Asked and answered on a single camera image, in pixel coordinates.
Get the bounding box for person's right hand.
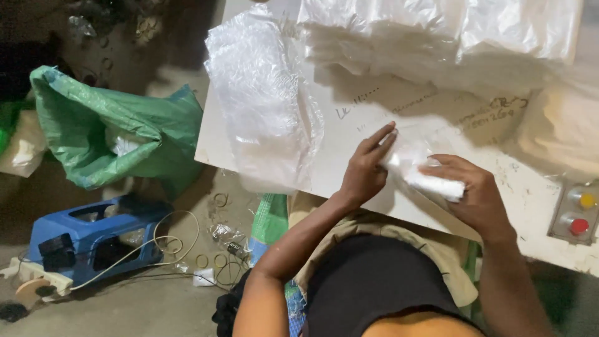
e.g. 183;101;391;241
418;154;516;245

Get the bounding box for person's left hand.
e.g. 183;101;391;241
339;121;398;207

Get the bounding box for white plastic bag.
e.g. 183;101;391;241
380;133;466;203

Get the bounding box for person's black shirt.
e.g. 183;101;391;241
299;234;485;337

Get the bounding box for heap of white plastic bags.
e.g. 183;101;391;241
298;0;584;78

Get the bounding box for control box with coloured buttons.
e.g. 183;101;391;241
547;180;599;246

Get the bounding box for green and blue woven sack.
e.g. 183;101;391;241
247;193;307;337

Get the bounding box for pile of clear plastic bags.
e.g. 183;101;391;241
204;5;324;195

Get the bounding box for crumpled clear plastic wrapper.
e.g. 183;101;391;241
209;224;250;261

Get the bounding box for scattered rubber bands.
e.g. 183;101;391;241
164;192;244;287

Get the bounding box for black cloth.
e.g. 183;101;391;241
212;269;253;337

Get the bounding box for small white paper packet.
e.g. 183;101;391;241
193;268;216;287

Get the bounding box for blue plastic stool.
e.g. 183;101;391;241
27;196;172;287

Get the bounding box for black power adapter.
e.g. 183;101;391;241
38;233;77;272

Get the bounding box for white power strip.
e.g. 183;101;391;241
0;256;74;302

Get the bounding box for round wooden disc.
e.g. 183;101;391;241
15;278;51;310

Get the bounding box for white cable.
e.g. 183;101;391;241
68;210;201;292

